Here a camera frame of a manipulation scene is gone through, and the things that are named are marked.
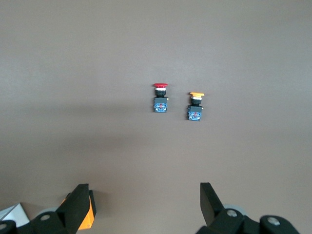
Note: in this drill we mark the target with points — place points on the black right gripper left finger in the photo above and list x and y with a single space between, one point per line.
75 207

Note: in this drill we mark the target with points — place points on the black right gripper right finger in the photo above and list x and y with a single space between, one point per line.
209 204

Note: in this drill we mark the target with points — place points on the red mushroom push button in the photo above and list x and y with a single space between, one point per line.
161 107

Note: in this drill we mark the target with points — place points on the white drawer cabinet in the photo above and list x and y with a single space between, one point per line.
12 213

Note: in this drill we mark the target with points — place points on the orange mushroom push button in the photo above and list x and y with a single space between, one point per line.
195 114

